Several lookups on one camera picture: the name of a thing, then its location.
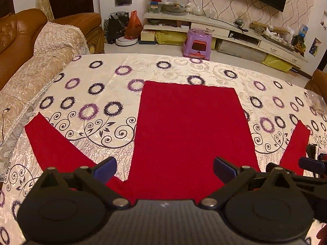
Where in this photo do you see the small cardboard box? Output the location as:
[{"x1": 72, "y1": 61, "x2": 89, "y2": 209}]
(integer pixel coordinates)
[{"x1": 140, "y1": 29, "x2": 157, "y2": 42}]

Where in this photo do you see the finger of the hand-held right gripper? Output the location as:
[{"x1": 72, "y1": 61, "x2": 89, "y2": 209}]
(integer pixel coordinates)
[
  {"x1": 266, "y1": 162, "x2": 308, "y2": 184},
  {"x1": 298, "y1": 156, "x2": 327, "y2": 174}
]

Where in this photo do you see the white robot vacuum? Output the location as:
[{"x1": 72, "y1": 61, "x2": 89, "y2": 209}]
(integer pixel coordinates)
[{"x1": 115, "y1": 36, "x2": 139, "y2": 47}]

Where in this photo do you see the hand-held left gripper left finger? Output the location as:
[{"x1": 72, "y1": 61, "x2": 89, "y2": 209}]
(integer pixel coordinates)
[{"x1": 35, "y1": 156, "x2": 131, "y2": 210}]

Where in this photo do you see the glass tray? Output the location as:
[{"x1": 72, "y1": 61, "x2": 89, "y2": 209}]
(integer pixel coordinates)
[{"x1": 162, "y1": 1, "x2": 187, "y2": 16}]

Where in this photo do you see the blue packet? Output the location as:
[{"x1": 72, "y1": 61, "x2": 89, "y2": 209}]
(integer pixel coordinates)
[{"x1": 298, "y1": 24, "x2": 309, "y2": 39}]

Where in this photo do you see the brown leather armchair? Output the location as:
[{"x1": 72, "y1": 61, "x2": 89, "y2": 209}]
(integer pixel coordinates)
[{"x1": 304, "y1": 69, "x2": 327, "y2": 95}]

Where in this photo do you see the small green pot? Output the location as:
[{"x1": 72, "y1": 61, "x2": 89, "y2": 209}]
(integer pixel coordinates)
[{"x1": 234, "y1": 18, "x2": 249, "y2": 33}]

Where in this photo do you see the black bag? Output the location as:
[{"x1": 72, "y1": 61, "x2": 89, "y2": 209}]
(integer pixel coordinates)
[{"x1": 107, "y1": 11, "x2": 129, "y2": 44}]

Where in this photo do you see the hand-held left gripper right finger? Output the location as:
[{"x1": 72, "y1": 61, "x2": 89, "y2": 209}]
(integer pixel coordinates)
[{"x1": 199, "y1": 156, "x2": 297, "y2": 210}]

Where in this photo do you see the purple plastic stool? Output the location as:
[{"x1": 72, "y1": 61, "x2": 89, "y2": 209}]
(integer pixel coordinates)
[{"x1": 182, "y1": 29, "x2": 213, "y2": 61}]

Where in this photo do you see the printed bedspread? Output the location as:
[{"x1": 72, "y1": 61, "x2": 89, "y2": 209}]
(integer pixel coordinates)
[{"x1": 0, "y1": 53, "x2": 327, "y2": 245}]

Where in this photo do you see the white TV cabinet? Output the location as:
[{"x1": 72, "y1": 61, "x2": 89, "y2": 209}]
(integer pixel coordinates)
[{"x1": 139, "y1": 11, "x2": 308, "y2": 78}]

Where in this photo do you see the yellow bag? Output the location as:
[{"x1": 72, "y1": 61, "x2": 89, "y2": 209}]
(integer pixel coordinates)
[
  {"x1": 155, "y1": 31, "x2": 188, "y2": 45},
  {"x1": 262, "y1": 54, "x2": 293, "y2": 73}
]

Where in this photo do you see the black charging cable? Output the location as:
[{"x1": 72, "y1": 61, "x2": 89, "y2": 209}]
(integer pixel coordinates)
[{"x1": 0, "y1": 108, "x2": 11, "y2": 148}]

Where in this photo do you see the small wall picture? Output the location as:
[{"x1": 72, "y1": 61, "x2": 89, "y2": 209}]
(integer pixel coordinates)
[{"x1": 309, "y1": 38, "x2": 322, "y2": 57}]

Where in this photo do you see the cream fluffy pillow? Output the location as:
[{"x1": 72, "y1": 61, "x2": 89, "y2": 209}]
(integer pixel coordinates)
[{"x1": 0, "y1": 22, "x2": 90, "y2": 164}]

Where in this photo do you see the clear lidded storage container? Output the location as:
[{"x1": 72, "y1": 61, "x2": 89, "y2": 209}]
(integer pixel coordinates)
[{"x1": 147, "y1": 0, "x2": 169, "y2": 14}]

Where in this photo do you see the brown leather sofa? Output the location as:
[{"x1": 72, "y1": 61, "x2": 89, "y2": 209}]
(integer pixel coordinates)
[{"x1": 0, "y1": 8, "x2": 105, "y2": 92}]

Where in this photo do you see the long cardboard box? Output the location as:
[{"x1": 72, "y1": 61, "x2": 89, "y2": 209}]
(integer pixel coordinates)
[{"x1": 249, "y1": 21, "x2": 275, "y2": 31}]

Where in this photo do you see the red long-sleeve top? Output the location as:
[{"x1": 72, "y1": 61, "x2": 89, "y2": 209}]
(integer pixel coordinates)
[{"x1": 24, "y1": 80, "x2": 311, "y2": 202}]

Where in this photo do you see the tea tray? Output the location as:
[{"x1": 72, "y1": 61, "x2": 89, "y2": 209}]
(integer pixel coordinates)
[{"x1": 263, "y1": 27, "x2": 295, "y2": 48}]

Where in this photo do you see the orange plastic bag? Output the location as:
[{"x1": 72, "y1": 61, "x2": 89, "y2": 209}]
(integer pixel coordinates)
[{"x1": 124, "y1": 10, "x2": 143, "y2": 40}]

